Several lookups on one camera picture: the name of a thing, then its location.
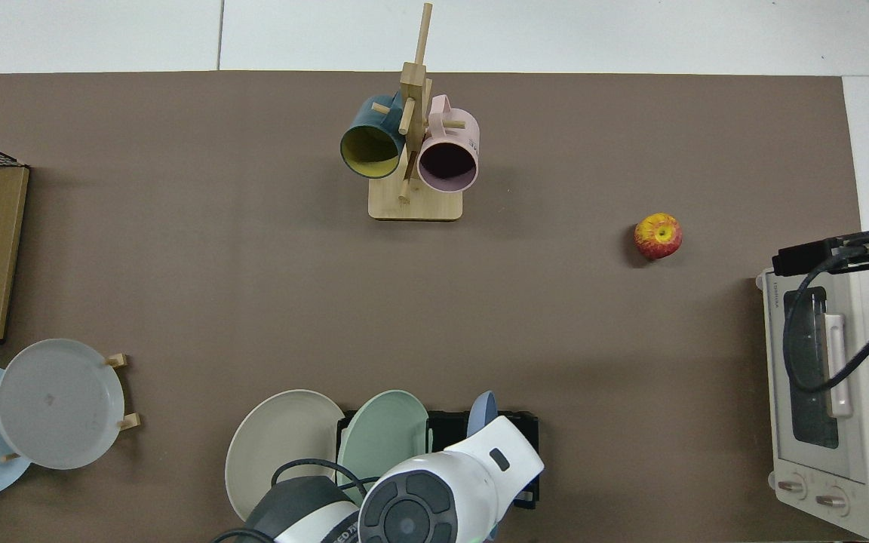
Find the dark blue cup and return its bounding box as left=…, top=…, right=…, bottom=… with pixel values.
left=340, top=94, right=406, bottom=179

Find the pink cup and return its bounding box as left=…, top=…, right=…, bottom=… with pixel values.
left=416, top=95, right=481, bottom=194

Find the grey plate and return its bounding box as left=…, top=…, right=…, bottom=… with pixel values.
left=0, top=339, right=125, bottom=470

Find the beige plate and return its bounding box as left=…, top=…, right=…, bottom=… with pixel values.
left=225, top=389, right=346, bottom=523

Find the wooden plate rack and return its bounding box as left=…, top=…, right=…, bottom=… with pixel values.
left=0, top=352, right=142, bottom=463

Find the wooden cup stand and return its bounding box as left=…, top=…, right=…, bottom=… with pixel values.
left=368, top=2, right=464, bottom=222

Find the brown table cloth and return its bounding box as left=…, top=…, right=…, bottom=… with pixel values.
left=0, top=71, right=862, bottom=543

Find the black dish rack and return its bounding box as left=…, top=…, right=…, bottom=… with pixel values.
left=336, top=410, right=540, bottom=511

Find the red yellow apple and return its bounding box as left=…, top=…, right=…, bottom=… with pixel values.
left=634, top=213, right=683, bottom=261

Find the green plate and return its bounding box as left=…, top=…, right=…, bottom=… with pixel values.
left=336, top=389, right=429, bottom=499

